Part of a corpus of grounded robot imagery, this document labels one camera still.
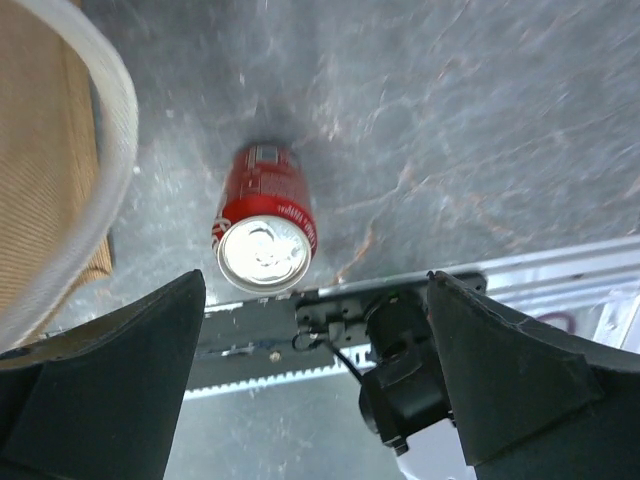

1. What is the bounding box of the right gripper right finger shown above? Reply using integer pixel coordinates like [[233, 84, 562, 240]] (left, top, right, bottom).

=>
[[427, 271, 639, 479]]

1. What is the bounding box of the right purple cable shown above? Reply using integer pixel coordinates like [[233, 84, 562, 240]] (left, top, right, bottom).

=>
[[534, 311, 576, 333]]

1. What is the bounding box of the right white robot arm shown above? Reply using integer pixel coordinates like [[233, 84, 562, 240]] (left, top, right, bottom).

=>
[[1, 271, 639, 479]]

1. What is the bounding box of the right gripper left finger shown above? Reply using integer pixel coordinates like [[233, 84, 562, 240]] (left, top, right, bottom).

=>
[[1, 270, 206, 479]]

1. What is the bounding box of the red cola can front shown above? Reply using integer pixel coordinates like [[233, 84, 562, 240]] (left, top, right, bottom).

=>
[[211, 142, 318, 294]]

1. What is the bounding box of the brown canvas tote bag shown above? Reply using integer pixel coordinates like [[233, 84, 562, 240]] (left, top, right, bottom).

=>
[[1, 1, 139, 350]]

